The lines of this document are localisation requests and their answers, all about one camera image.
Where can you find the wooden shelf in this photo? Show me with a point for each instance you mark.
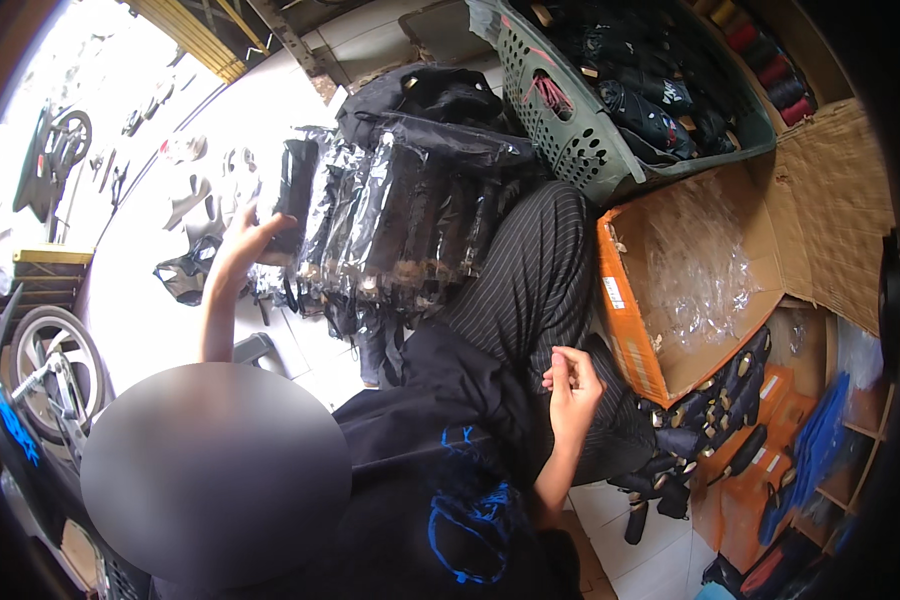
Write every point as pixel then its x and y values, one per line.
pixel 862 420

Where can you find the black fabric bag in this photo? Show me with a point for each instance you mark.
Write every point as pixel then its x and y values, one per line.
pixel 427 94

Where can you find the person's legs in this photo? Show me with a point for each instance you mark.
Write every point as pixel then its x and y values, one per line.
pixel 529 277

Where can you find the row of sleeved black umbrellas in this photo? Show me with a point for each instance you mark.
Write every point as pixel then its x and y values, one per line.
pixel 405 217

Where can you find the person's right hand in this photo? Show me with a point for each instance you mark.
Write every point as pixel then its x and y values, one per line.
pixel 579 397

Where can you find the wooden step with yellow edge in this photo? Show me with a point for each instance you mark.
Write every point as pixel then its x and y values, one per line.
pixel 41 277

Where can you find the person's body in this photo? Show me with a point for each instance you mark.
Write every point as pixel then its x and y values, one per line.
pixel 420 465

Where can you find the row of thread spools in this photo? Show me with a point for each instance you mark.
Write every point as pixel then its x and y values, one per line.
pixel 769 64

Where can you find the motorbike with spoked wheel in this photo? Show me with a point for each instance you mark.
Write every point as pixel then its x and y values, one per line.
pixel 49 375

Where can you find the pile of unwrapped black umbrellas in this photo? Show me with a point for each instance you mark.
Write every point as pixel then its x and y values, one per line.
pixel 709 420

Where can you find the orange cardboard box of sleeves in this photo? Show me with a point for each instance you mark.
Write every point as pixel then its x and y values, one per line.
pixel 690 285

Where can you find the black plastic bag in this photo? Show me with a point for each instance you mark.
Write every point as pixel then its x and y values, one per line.
pixel 187 274

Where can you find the black umbrella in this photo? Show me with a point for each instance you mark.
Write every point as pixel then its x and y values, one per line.
pixel 294 180

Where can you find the person's left hand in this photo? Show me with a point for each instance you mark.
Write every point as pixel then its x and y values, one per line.
pixel 240 247

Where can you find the person's right fingers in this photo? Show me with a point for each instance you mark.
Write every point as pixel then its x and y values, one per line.
pixel 559 369

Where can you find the green plastic basket of umbrellas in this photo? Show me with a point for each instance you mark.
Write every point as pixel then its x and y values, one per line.
pixel 562 112

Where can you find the stack of flat orange cartons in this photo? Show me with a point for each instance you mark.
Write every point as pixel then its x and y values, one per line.
pixel 750 495

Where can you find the blue packets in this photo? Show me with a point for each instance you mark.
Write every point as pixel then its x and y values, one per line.
pixel 817 442

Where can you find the grey plastic stool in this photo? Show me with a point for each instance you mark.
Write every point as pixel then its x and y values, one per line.
pixel 253 349

